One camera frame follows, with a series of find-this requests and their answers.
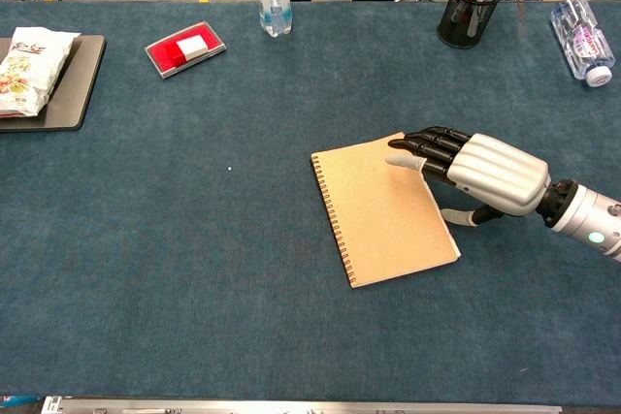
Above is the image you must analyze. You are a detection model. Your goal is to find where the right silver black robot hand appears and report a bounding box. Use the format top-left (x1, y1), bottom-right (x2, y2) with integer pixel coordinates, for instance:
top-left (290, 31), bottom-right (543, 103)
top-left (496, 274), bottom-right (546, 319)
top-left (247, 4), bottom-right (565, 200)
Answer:
top-left (385, 125), bottom-right (552, 229)

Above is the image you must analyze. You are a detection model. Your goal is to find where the kraft cover spiral notebook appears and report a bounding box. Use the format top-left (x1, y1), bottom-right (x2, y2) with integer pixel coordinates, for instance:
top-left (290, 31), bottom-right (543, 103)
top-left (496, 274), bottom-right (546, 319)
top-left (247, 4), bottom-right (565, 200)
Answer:
top-left (310, 131), bottom-right (462, 290)

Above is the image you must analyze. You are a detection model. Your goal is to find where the black mesh pen holder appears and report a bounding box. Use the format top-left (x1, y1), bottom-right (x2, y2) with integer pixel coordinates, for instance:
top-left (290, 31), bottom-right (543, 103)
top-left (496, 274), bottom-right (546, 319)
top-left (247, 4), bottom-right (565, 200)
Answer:
top-left (437, 0), bottom-right (506, 50)

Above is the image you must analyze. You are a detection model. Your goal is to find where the purple label water bottle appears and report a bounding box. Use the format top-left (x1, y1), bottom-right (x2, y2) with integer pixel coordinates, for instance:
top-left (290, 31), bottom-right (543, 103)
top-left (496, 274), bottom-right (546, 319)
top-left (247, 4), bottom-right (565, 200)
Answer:
top-left (549, 0), bottom-right (616, 89)

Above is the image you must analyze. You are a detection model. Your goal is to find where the red white stamp block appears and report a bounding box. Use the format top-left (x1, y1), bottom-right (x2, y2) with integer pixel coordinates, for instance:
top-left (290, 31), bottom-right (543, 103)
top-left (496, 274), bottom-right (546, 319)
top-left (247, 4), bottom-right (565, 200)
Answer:
top-left (164, 37), bottom-right (210, 69)

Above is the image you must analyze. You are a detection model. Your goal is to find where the red ink pad tray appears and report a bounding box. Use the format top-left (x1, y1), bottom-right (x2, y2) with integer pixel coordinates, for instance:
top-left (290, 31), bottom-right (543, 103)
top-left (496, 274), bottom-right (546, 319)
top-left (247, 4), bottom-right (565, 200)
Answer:
top-left (144, 20), bottom-right (228, 80)

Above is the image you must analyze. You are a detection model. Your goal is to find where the white snack bag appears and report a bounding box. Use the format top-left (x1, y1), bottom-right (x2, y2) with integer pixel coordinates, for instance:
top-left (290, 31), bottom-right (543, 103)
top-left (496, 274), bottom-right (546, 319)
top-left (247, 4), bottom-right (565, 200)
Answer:
top-left (0, 26), bottom-right (82, 118)

